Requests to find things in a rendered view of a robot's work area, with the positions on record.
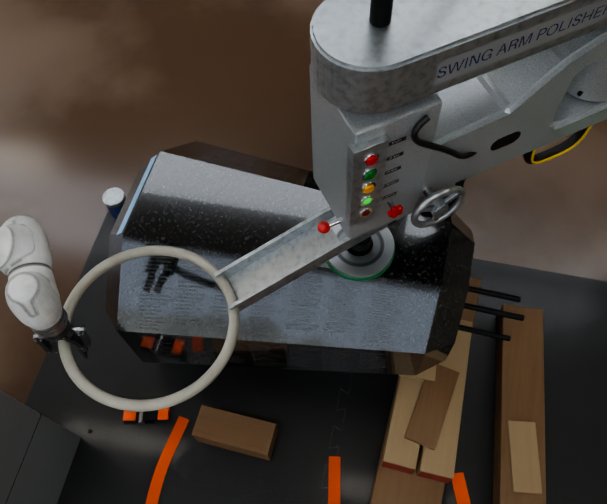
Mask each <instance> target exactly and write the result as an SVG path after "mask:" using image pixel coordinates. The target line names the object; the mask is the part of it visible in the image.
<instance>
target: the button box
mask: <svg viewBox="0 0 607 504"><path fill-rule="evenodd" d="M388 147H389V138H388V137H387V135H386V134H383V135H381V136H378V137H376V138H373V139H371V140H368V141H366V142H363V143H361V144H355V143H351V144H349V145H348V162H347V183H346V204H345V220H346V222H347V224H348V225H349V226H353V225H355V224H358V223H360V222H362V221H365V220H367V219H369V218H372V217H374V216H377V215H379V211H380V204H381V197H382V190H383V183H384V175H385V168H386V161H387V154H388ZM372 153H378V154H379V159H378V160H377V162H376V163H375V164H374V165H371V166H365V165H364V164H363V161H364V159H365V158H366V157H367V156H368V155H370V154H372ZM371 168H376V169H377V174H376V176H375V177H374V178H373V179H371V180H363V179H362V175H363V174H364V173H365V172H366V171H367V170H369V169H371ZM370 182H374V183H375V184H376V186H375V188H374V190H373V191H372V192H370V193H366V194H363V193H361V189H362V187H363V186H364V185H366V184H367V183H370ZM369 195H373V196H374V200H373V201H372V202H371V203H370V204H368V205H366V206H361V205H360V201H361V200H362V199H363V198H364V197H366V196H369ZM369 207H370V208H372V209H373V211H372V213H371V214H370V215H368V216H367V217H364V218H360V217H359V213H360V212H361V211H362V210H364V209H365V208H369Z"/></svg>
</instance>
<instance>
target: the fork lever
mask: <svg viewBox="0 0 607 504"><path fill-rule="evenodd" d="M334 216H335V215H334V213H333V211H332V210H331V208H330V206H328V207H327V208H325V209H323V210H322V211H320V212H318V213H316V214H315V215H313V216H311V217H310V218H308V219H306V220H304V221H303V222H301V223H299V224H298V225H296V226H294V227H292V228H291V229H289V230H287V231H286V232H284V233H282V234H280V235H279V236H277V237H275V238H274V239H272V240H270V241H268V242H267V243H265V244H263V245H262V246H260V247H258V248H256V249H255V250H253V251H251V252H250V253H248V254H246V255H244V256H243V257H241V258H239V259H238V260H236V261H234V262H233V263H231V264H229V265H227V266H226V267H224V268H222V269H221V270H219V271H217V272H215V273H214V276H215V277H216V278H219V277H221V276H225V277H226V279H227V280H228V282H229V283H230V285H231V287H232V289H233V291H234V294H235V296H236V299H237V301H235V302H234V303H232V304H230V305H228V308H229V310H233V309H239V312H240V311H241V310H243V309H245V308H247V307H248V306H250V305H252V304H254V303H255V302H257V301H259V300H261V299H262V298H264V297H266V296H268V295H269V294H271V293H273V292H274V291H276V290H278V289H280V288H281V287H283V286H285V285H287V284H288V283H290V282H292V281H294V280H295V279H297V278H299V277H301V276H302V275H304V274H306V273H307V272H309V271H311V270H313V269H314V268H316V267H318V266H320V265H321V264H323V263H325V262H327V261H328V260H330V259H332V258H334V257H335V256H337V255H339V254H341V253H342V252H344V251H346V250H347V249H349V248H351V247H353V246H354V245H356V244H358V243H360V242H361V241H363V240H365V239H367V238H368V237H370V236H372V235H374V234H375V233H377V232H379V231H380V230H382V229H384V228H386V227H387V226H392V225H394V224H395V223H396V222H397V221H398V220H400V219H401V218H403V217H401V218H399V219H397V220H394V221H392V222H390V223H387V224H385V225H383V226H380V227H378V228H376V229H373V230H371V231H368V232H366V233H364V234H361V235H359V236H357V237H354V238H351V239H349V238H348V237H346V238H344V239H343V240H341V241H339V240H338V238H337V236H336V234H335V233H334V231H333V229H332V227H330V230H329V231H328V232H327V233H325V234H323V233H320V232H319V231H318V229H317V226H318V223H319V222H321V221H327V222H328V220H329V219H331V218H333V217H334Z"/></svg>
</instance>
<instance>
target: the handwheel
mask: <svg viewBox="0 0 607 504"><path fill-rule="evenodd" d="M423 193H424V195H425V196H426V198H425V199H424V200H423V201H422V202H421V203H420V204H419V205H418V206H417V207H416V208H415V209H414V211H413V213H412V215H411V223H412V224H413V225H414V226H415V227H418V228H426V227H430V226H433V225H435V224H438V223H440V222H441V221H443V220H445V219H446V218H448V217H449V216H451V215H452V214H453V213H454V212H455V211H457V210H458V208H459V207H460V206H461V205H462V204H463V202H464V200H465V198H466V191H465V189H464V188H463V187H461V186H456V185H453V186H448V187H445V188H442V189H440V190H438V191H436V192H433V190H432V189H431V188H430V187H429V188H426V189H425V190H424V191H423ZM451 193H453V194H451ZM448 194H451V195H450V196H449V197H447V198H446V199H444V198H441V197H443V196H445V195H448ZM457 197H458V198H457ZM455 198H457V199H456V201H455V202H454V203H453V205H452V206H450V207H449V206H448V203H450V202H451V201H452V200H454V199H455ZM428 211H430V212H431V214H432V215H433V217H432V219H429V220H425V221H419V220H418V218H419V216H420V214H421V213H422V212H428Z"/></svg>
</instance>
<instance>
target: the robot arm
mask: <svg viewBox="0 0 607 504"><path fill-rule="evenodd" d="M0 271H1V272H2V273H4V274H5V275H7V276H8V282H7V285H6V288H5V297H6V301H7V304H8V306H9V308H10V310H11V311H12V312H13V314H14V315H15V316H16V317H17V318H18V319H19V320H20V321H21V322H22V323H23V324H25V325H26V326H29V327H30V328H31V329H32V330H33V331H34V333H33V341H34V342H36V343H38V344H39V345H40V346H41V347H42V348H43V349H44V350H45V351H46V352H47V353H51V351H53V352H54V353H57V355H59V356H60V353H59V348H58V341H59V340H65V341H67V342H71V343H72V344H74V345H76V346H77V347H78V351H79V352H80V354H81V355H82V356H83V358H84V359H87V351H88V347H91V338H90V336H89V335H88V333H87V332H86V330H85V325H81V326H80V327H78V328H75V327H74V326H73V325H71V324H70V322H69V320H68V317H67V315H68V314H67V312H66V311H65V309H64V308H63V306H62V304H61V300H60V294H59V291H58V288H57V285H56V282H55V279H54V275H53V270H52V256H51V251H50V246H49V243H48V239H47V237H46V234H45V232H44V230H43V228H42V227H41V225H40V224H39V223H38V222H37V221H36V220H35V219H33V218H31V217H28V216H14V217H11V218H9V219H8V220H7V221H6V222H5V223H4V224H3V225H2V227H0ZM75 332H76V333H77V334H78V335H77V334H75ZM49 341H51V342H52V344H51V343H50V342H49Z"/></svg>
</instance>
